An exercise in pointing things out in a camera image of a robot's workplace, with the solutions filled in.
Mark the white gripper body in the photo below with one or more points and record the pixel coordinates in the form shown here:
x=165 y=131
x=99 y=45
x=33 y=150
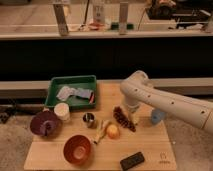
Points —
x=131 y=111

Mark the dark purple grape bunch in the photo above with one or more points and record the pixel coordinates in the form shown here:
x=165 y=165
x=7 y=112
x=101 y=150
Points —
x=122 y=119

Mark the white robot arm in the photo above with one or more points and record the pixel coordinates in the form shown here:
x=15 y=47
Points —
x=136 y=90

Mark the blue plastic cup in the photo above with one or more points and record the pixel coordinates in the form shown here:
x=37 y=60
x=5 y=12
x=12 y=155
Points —
x=157 y=116

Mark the small metal cup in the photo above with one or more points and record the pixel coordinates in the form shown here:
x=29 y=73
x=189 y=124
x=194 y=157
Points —
x=89 y=119

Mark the white paper cup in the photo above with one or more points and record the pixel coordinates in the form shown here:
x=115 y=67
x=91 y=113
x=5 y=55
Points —
x=62 y=111

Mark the yellow red apple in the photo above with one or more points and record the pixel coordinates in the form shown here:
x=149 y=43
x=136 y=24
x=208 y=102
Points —
x=113 y=131

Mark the yellow banana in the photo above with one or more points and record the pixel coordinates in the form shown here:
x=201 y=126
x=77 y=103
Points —
x=101 y=131

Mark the red marker pen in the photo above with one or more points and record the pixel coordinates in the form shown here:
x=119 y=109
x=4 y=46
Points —
x=92 y=98

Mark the black rectangular remote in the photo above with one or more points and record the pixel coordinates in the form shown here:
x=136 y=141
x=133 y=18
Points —
x=132 y=161

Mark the green plastic tray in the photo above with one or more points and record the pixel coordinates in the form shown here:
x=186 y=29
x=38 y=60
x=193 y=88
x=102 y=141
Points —
x=74 y=102

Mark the brown wooden bowl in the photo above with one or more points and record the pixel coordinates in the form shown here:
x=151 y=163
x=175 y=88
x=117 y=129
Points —
x=77 y=150

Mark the grey blue cloth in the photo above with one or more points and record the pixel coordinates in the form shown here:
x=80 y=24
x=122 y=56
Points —
x=65 y=92

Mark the green object on shelf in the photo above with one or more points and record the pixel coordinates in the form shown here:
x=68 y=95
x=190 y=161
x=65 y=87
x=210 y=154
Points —
x=115 y=26

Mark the purple plastic bowl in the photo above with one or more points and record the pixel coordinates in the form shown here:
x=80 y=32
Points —
x=44 y=123

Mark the white bottle on shelf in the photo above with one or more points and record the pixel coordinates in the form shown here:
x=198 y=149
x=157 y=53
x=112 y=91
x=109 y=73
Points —
x=99 y=11

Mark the black device on shelf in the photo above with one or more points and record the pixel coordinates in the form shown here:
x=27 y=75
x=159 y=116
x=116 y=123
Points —
x=179 y=9

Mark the grey metal post right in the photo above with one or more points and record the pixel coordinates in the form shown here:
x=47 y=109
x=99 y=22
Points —
x=123 y=15

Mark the grey metal post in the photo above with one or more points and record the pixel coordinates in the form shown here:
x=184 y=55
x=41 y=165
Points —
x=123 y=15
x=60 y=17

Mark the grey metal post left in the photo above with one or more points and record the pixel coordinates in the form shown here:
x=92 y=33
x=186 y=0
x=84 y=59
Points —
x=60 y=17

